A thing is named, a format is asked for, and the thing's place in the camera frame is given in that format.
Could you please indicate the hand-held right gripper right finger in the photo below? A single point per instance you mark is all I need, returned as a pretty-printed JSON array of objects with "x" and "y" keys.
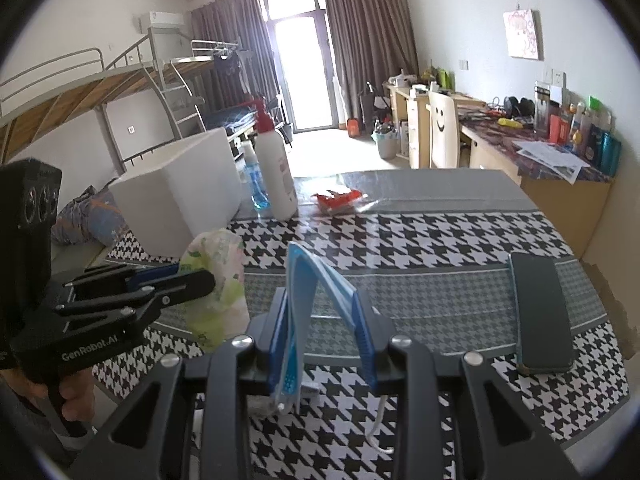
[{"x": 364, "y": 340}]

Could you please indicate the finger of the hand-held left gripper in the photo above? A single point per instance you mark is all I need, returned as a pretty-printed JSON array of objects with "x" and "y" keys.
[
  {"x": 150, "y": 277},
  {"x": 185, "y": 287}
]

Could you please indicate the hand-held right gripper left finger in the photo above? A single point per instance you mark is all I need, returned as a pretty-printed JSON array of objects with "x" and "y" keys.
[{"x": 279, "y": 340}]

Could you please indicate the floral soft plastic packet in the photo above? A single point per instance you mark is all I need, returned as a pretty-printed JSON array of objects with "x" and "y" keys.
[{"x": 215, "y": 285}]

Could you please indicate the blue face mask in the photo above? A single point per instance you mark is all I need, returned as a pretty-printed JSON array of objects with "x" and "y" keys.
[{"x": 302, "y": 300}]

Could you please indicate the white foam box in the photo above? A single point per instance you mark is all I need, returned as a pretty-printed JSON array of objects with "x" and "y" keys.
[{"x": 175, "y": 200}]

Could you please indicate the person's left forearm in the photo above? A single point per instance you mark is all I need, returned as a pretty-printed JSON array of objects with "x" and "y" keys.
[{"x": 25, "y": 420}]

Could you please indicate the person's left hand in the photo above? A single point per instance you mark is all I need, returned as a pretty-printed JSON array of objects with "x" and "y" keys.
[{"x": 77, "y": 395}]

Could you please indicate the rolled blue floral quilt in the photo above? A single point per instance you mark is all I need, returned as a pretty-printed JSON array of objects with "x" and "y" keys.
[{"x": 92, "y": 215}]

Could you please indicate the houndstooth tablecloth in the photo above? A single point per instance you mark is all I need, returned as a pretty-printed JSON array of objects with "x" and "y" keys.
[{"x": 425, "y": 260}]

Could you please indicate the clear blue spray bottle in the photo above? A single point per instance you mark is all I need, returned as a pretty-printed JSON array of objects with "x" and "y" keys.
[{"x": 256, "y": 185}]

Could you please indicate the large metal bunk bed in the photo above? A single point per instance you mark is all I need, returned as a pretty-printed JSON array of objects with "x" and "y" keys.
[{"x": 75, "y": 95}]

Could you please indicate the red snack packet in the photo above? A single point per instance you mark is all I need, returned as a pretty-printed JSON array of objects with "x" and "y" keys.
[{"x": 339, "y": 201}]

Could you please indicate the white pump lotion bottle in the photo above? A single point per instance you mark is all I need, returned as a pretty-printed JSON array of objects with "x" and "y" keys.
[{"x": 274, "y": 170}]

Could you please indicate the blue striped bedding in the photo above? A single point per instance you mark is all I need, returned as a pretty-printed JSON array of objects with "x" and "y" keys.
[{"x": 230, "y": 117}]

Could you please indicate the black folding chair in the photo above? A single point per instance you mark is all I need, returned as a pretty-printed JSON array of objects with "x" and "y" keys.
[{"x": 285, "y": 120}]

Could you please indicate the white bucket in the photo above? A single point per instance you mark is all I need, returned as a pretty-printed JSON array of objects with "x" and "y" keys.
[{"x": 386, "y": 145}]

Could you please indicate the small red floor item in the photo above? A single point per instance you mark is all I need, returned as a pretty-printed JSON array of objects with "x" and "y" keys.
[{"x": 354, "y": 127}]

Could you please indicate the plain wooden desk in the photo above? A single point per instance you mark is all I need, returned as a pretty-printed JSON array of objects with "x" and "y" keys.
[{"x": 415, "y": 130}]

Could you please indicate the hanging dark clothes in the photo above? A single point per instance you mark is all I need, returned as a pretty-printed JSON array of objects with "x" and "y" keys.
[{"x": 230, "y": 70}]

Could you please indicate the small metal bunk bed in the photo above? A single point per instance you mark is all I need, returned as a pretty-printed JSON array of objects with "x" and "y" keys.
[{"x": 200, "y": 60}]

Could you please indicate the wooden smiley chair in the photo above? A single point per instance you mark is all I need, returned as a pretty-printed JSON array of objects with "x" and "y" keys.
[{"x": 444, "y": 130}]

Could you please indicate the black bag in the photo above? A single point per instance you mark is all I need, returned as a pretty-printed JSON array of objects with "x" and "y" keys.
[{"x": 372, "y": 105}]

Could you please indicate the wooden desk with patterned cover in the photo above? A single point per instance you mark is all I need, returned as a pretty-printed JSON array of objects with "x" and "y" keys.
[{"x": 560, "y": 205}]

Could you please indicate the white air conditioner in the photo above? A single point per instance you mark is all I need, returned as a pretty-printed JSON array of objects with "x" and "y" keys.
[{"x": 161, "y": 20}]

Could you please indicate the glass balcony door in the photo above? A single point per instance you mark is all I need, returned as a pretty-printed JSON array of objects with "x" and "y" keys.
[{"x": 300, "y": 60}]

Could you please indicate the white papers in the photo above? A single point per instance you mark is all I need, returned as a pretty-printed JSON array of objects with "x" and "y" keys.
[{"x": 550, "y": 160}]

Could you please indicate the small yellow item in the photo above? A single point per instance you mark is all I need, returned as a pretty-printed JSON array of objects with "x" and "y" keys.
[{"x": 509, "y": 123}]

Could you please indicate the brown curtain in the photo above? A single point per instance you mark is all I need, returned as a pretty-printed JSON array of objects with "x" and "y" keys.
[
  {"x": 225, "y": 25},
  {"x": 370, "y": 25}
]

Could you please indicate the green box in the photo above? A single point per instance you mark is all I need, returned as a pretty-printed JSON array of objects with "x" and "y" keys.
[{"x": 446, "y": 79}]

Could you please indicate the black headphones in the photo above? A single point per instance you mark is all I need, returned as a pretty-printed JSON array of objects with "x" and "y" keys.
[{"x": 517, "y": 106}]

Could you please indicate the cluster of toiletry bottles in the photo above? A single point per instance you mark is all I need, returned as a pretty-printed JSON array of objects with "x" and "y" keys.
[{"x": 585, "y": 130}]

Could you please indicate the white wall socket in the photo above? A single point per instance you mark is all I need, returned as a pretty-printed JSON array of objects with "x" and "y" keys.
[{"x": 558, "y": 78}]

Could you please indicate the pink wall poster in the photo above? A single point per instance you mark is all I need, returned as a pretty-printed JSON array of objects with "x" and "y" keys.
[{"x": 522, "y": 34}]

